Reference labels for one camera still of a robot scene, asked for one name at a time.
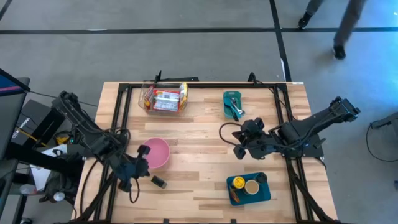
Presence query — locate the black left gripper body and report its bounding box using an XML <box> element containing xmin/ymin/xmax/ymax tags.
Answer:
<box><xmin>113</xmin><ymin>154</ymin><xmax>150</xmax><ymax>187</ymax></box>

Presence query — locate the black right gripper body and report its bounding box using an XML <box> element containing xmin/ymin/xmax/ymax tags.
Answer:
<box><xmin>239</xmin><ymin>117</ymin><xmax>280</xmax><ymax>160</ymax></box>

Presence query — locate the black spoon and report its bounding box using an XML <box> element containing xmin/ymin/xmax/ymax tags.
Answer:
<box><xmin>229</xmin><ymin>101</ymin><xmax>240</xmax><ymax>122</ymax></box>

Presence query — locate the dark small box white print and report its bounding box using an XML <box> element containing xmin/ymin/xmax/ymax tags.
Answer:
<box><xmin>150</xmin><ymin>175</ymin><xmax>169</xmax><ymax>190</ymax></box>

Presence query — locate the tan-lid furikake seasoning jar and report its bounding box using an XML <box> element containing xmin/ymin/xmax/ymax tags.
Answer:
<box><xmin>243</xmin><ymin>179</ymin><xmax>260</xmax><ymax>195</ymax></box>

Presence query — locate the teal plastic bin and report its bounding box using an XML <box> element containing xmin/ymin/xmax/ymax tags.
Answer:
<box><xmin>226</xmin><ymin>172</ymin><xmax>272</xmax><ymax>207</ymax></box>

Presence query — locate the red ramen noodle pack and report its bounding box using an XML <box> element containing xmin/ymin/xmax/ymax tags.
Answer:
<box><xmin>143</xmin><ymin>85</ymin><xmax>155</xmax><ymax>110</ymax></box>

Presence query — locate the red white ramen pack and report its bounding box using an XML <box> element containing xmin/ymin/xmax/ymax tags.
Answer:
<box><xmin>152</xmin><ymin>89</ymin><xmax>182</xmax><ymax>112</ymax></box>

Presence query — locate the yellow ramen noodle pack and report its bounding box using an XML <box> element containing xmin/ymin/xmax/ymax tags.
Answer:
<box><xmin>179</xmin><ymin>82</ymin><xmax>189</xmax><ymax>110</ymax></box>

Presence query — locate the pink plastic bowl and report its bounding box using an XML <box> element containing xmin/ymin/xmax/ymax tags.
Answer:
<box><xmin>142</xmin><ymin>138</ymin><xmax>171</xmax><ymax>169</ymax></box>

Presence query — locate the teal cutting board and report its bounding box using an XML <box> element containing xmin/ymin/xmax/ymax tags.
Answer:
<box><xmin>222</xmin><ymin>90</ymin><xmax>246</xmax><ymax>121</ymax></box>

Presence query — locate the clear plastic container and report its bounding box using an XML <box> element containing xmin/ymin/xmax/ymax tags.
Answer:
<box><xmin>138</xmin><ymin>80</ymin><xmax>190</xmax><ymax>116</ymax></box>

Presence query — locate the white paper sheet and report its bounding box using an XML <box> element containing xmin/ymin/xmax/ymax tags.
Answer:
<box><xmin>30</xmin><ymin>144</ymin><xmax>68</xmax><ymax>192</ymax></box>

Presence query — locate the black case white logo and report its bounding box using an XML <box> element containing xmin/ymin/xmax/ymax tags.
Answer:
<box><xmin>11</xmin><ymin>98</ymin><xmax>67</xmax><ymax>147</ymax></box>

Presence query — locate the computer monitor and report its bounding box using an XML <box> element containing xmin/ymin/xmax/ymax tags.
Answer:
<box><xmin>0</xmin><ymin>67</ymin><xmax>32</xmax><ymax>161</ymax></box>

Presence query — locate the person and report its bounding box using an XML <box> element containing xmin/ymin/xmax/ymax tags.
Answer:
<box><xmin>297</xmin><ymin>0</ymin><xmax>368</xmax><ymax>60</ymax></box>

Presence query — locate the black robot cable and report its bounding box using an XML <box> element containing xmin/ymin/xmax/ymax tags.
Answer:
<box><xmin>128</xmin><ymin>177</ymin><xmax>141</xmax><ymax>204</ymax></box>
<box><xmin>218</xmin><ymin>121</ymin><xmax>242</xmax><ymax>147</ymax></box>

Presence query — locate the black metal table frame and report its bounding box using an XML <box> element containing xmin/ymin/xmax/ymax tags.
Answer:
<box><xmin>70</xmin><ymin>81</ymin><xmax>340</xmax><ymax>224</ymax></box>

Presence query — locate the long black table bracket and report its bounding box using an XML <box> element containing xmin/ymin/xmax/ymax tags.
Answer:
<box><xmin>153</xmin><ymin>70</ymin><xmax>200</xmax><ymax>83</ymax></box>

